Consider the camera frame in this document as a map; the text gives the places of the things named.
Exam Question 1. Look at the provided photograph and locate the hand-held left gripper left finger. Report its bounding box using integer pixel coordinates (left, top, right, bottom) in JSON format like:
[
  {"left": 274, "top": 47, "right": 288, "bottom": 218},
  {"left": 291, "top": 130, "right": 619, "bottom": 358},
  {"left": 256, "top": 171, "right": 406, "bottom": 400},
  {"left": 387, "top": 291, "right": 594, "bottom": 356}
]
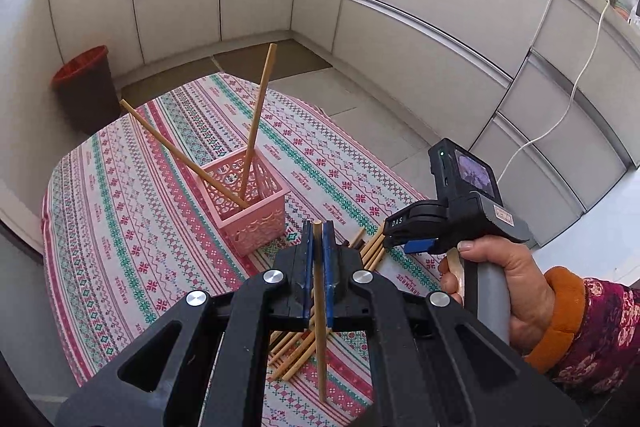
[{"left": 55, "top": 221, "right": 316, "bottom": 427}]

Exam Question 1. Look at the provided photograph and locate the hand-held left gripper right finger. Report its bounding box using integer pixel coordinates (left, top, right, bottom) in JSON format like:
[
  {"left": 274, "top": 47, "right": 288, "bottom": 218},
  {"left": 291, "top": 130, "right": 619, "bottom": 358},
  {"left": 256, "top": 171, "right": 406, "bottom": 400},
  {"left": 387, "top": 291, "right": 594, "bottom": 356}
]
[{"left": 322, "top": 221, "right": 586, "bottom": 427}]

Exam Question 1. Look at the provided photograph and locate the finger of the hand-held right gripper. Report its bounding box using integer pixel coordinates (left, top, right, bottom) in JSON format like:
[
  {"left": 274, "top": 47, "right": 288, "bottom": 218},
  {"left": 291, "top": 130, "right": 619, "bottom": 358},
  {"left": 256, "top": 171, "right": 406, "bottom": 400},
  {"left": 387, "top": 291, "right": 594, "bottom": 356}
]
[{"left": 382, "top": 201, "right": 450, "bottom": 256}]

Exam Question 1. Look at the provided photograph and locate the wooden chopstick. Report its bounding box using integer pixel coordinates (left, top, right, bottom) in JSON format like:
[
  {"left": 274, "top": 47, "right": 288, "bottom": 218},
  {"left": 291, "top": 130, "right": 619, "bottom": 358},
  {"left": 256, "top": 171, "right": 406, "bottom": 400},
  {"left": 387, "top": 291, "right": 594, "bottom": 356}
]
[
  {"left": 119, "top": 100, "right": 250, "bottom": 210},
  {"left": 312, "top": 220, "right": 329, "bottom": 404},
  {"left": 238, "top": 43, "right": 278, "bottom": 202}
]

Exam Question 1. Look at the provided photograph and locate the pink lattice plastic basket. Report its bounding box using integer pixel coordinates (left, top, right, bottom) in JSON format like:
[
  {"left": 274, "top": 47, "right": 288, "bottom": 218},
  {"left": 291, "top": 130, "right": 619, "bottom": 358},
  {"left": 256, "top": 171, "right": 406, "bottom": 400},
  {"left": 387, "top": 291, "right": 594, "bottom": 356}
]
[{"left": 202, "top": 146, "right": 292, "bottom": 258}]

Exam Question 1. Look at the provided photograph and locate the bunch of wooden chopsticks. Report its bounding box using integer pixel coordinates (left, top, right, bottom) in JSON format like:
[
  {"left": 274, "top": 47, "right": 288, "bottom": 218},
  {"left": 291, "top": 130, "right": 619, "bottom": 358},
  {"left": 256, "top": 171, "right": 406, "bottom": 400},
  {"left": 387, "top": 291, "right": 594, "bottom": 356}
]
[{"left": 266, "top": 227, "right": 387, "bottom": 383}]

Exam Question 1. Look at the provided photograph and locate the person's right forearm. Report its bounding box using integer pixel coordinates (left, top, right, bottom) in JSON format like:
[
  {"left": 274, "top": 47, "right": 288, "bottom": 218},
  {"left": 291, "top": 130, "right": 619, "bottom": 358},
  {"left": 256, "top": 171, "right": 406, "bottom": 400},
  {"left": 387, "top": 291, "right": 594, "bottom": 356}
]
[{"left": 522, "top": 266, "right": 640, "bottom": 400}]

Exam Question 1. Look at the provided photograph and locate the person's right hand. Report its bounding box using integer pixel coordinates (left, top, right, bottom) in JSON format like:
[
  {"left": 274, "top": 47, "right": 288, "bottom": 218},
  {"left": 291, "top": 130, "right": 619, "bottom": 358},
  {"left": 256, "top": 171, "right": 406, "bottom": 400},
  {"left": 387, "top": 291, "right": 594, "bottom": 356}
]
[{"left": 437, "top": 239, "right": 557, "bottom": 356}]

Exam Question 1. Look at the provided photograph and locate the patterned tablecloth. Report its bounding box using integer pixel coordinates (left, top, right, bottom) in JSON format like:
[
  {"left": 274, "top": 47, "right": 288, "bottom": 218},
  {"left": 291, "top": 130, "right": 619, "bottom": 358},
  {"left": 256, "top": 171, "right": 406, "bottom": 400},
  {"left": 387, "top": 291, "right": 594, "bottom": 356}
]
[{"left": 41, "top": 73, "right": 451, "bottom": 427}]

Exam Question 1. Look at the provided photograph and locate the brown floor mat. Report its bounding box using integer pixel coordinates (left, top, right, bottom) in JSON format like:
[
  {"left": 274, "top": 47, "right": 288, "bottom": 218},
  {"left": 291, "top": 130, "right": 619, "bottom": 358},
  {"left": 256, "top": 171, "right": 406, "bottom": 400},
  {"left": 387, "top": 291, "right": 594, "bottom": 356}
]
[{"left": 212, "top": 38, "right": 334, "bottom": 78}]

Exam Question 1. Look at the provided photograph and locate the red waste bin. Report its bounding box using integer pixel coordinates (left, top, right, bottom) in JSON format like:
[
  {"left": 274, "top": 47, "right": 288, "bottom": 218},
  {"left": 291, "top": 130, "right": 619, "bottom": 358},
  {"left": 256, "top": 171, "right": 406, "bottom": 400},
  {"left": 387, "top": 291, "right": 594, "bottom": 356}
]
[{"left": 52, "top": 45, "right": 124, "bottom": 136}]

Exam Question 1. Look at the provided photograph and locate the white cable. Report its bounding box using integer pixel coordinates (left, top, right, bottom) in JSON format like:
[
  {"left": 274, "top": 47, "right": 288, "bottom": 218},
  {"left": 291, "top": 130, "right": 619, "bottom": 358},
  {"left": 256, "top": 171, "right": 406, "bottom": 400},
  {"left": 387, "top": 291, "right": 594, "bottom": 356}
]
[{"left": 496, "top": 0, "right": 612, "bottom": 182}]

